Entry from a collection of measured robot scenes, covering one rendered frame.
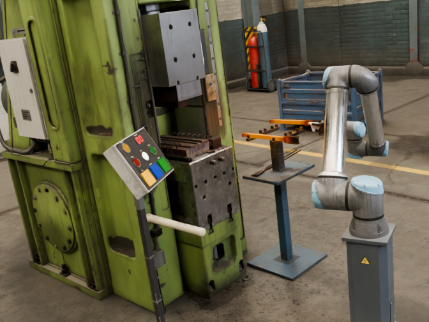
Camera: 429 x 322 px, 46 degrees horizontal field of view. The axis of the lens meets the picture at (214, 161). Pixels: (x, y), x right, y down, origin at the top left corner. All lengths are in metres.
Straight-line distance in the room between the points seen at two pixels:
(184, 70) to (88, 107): 0.64
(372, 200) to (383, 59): 8.69
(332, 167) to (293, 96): 4.46
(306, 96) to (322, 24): 5.11
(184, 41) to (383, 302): 1.75
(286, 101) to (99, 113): 4.30
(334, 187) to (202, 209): 0.89
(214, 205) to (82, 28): 1.30
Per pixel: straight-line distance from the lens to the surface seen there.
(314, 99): 6.84
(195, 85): 3.03
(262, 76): 10.45
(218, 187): 3.16
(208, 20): 3.35
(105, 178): 3.26
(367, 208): 2.56
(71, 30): 3.14
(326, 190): 2.58
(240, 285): 3.45
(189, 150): 3.02
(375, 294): 2.74
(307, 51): 12.21
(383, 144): 3.06
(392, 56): 10.99
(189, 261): 3.32
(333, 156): 2.61
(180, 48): 2.96
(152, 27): 2.91
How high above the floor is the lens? 1.76
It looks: 17 degrees down
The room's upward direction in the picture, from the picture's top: 7 degrees counter-clockwise
